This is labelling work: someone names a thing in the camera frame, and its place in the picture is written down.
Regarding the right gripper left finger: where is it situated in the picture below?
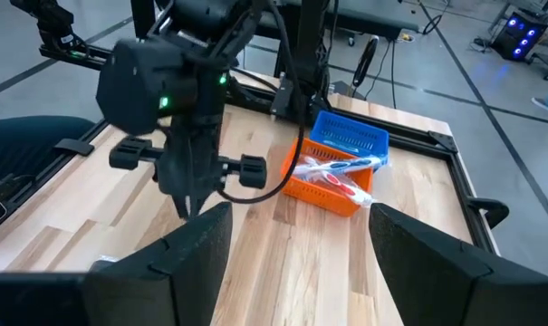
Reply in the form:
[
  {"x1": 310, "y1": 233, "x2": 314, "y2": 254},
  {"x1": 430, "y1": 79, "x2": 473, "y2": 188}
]
[{"x1": 85, "y1": 201, "x2": 234, "y2": 326}]

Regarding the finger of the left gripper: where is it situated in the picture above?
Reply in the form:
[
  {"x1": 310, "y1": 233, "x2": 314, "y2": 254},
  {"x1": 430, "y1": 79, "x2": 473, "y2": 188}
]
[
  {"x1": 188, "y1": 192, "x2": 207, "y2": 218},
  {"x1": 171, "y1": 192, "x2": 190, "y2": 222}
]

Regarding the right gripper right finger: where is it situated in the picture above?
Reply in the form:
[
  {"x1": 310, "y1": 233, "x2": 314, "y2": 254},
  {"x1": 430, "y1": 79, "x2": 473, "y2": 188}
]
[{"x1": 368, "y1": 202, "x2": 548, "y2": 326}]

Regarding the red toothbrush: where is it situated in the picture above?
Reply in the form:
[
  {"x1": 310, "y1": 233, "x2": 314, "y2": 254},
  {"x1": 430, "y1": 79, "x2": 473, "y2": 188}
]
[{"x1": 300, "y1": 169, "x2": 375, "y2": 208}]

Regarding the blue toothbrush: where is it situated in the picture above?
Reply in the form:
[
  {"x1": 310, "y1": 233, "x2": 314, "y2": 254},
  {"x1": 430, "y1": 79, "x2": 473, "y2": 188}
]
[{"x1": 291, "y1": 155, "x2": 389, "y2": 178}]

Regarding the black table clamp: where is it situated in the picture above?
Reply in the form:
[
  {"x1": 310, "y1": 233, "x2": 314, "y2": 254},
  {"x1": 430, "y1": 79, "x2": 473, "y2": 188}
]
[
  {"x1": 466, "y1": 197, "x2": 511, "y2": 230},
  {"x1": 53, "y1": 138, "x2": 96, "y2": 158}
]

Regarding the orange plastic basket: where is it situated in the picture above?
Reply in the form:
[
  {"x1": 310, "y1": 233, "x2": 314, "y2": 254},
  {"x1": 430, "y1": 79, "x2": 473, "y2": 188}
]
[{"x1": 280, "y1": 138, "x2": 375, "y2": 218}]

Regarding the blue plastic basket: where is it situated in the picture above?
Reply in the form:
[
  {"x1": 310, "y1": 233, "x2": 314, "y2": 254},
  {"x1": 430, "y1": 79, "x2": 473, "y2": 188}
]
[{"x1": 308, "y1": 110, "x2": 390, "y2": 160}]

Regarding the dark blue seat cushion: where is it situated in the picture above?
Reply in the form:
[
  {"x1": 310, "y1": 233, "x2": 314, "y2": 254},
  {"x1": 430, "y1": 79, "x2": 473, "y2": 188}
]
[{"x1": 0, "y1": 115, "x2": 96, "y2": 191}]

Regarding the black computer with blue lights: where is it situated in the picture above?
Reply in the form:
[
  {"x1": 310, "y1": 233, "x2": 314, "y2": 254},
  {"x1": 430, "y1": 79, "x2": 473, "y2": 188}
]
[{"x1": 489, "y1": 11, "x2": 548, "y2": 63}]

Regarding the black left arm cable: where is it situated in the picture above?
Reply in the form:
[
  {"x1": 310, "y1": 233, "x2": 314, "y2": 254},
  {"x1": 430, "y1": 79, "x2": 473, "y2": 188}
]
[{"x1": 216, "y1": 0, "x2": 307, "y2": 205}]

